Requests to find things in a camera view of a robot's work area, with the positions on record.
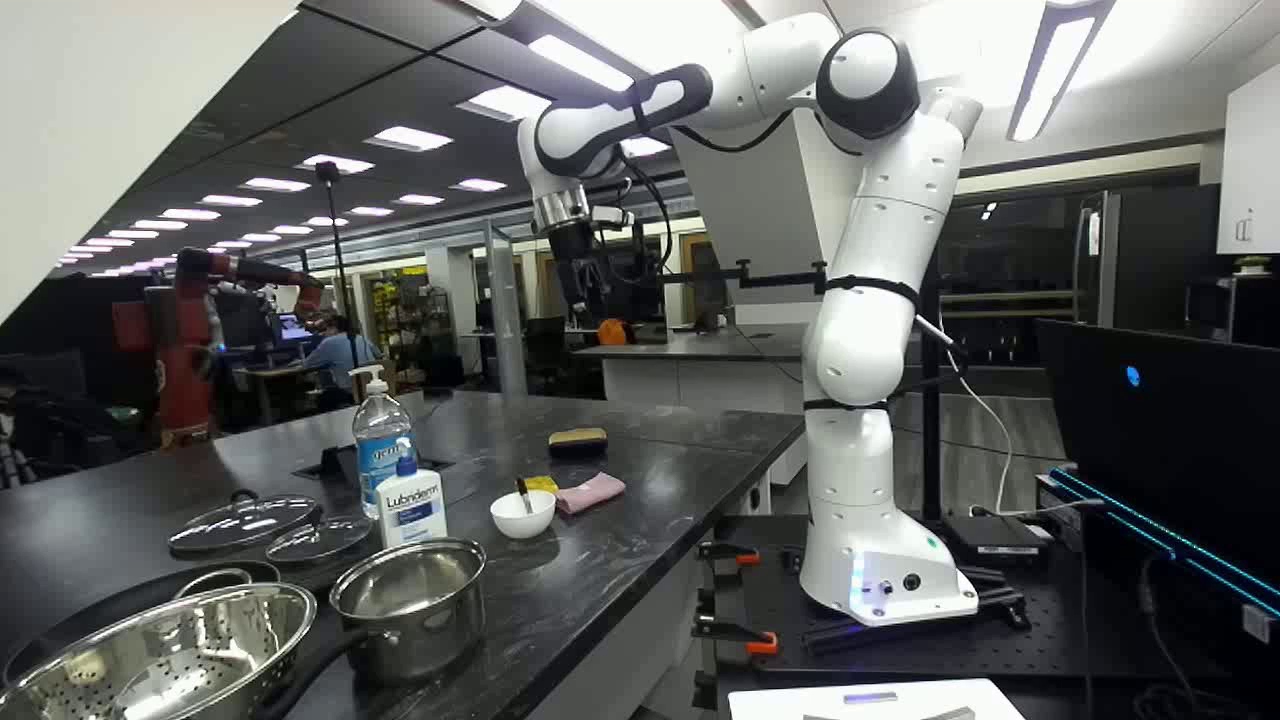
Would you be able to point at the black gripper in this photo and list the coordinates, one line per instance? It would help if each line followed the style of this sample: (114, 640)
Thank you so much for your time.
(589, 264)

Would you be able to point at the black sharpie marker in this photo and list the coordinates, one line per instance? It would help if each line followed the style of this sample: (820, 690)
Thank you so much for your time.
(524, 496)

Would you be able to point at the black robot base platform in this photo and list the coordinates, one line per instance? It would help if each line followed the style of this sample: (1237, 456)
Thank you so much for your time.
(1064, 632)

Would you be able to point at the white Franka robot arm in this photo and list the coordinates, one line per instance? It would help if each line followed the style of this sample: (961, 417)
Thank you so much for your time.
(866, 344)

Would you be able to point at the small white bowl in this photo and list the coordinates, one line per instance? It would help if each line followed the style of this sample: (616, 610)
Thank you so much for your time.
(521, 521)

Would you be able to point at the small orange object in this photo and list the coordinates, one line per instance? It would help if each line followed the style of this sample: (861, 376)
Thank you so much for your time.
(610, 335)

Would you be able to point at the tan brush with black bristles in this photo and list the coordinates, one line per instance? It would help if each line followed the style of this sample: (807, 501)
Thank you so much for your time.
(576, 439)

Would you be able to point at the yellow plastic grid block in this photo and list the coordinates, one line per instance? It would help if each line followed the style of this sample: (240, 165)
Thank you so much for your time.
(547, 485)

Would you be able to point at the black tripod stand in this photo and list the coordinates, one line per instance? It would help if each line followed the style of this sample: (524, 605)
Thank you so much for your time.
(335, 227)

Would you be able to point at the person in blue shirt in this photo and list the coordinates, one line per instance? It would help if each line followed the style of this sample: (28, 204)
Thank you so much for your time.
(335, 357)

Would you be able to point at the clear hand sanitizer pump bottle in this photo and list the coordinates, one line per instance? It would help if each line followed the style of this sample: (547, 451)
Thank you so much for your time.
(382, 446)

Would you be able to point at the white lotion bottle blue cap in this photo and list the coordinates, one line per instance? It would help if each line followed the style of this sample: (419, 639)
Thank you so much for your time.
(408, 508)

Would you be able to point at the black orange bar clamp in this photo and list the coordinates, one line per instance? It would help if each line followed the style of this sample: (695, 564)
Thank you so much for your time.
(746, 646)
(728, 556)

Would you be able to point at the steel pot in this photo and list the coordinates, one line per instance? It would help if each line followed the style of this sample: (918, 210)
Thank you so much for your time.
(406, 626)

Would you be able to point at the person in red shirt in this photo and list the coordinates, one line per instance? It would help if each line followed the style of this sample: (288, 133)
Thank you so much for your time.
(187, 353)

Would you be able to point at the black power box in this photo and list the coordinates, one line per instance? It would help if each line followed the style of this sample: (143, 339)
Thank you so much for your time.
(994, 535)

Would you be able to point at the rectangular ceiling light panel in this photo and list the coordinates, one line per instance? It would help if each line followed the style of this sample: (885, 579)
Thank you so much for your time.
(1054, 66)

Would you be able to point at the white paper note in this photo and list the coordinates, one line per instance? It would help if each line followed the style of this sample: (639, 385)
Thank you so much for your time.
(875, 700)

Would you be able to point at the steel colander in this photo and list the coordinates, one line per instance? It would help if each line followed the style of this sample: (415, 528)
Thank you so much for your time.
(160, 661)

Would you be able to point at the black computer monitor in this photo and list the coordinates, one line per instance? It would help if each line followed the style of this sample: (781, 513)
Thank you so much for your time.
(1174, 443)

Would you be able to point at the black camera mounting rod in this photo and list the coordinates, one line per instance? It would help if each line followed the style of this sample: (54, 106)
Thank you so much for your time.
(774, 279)

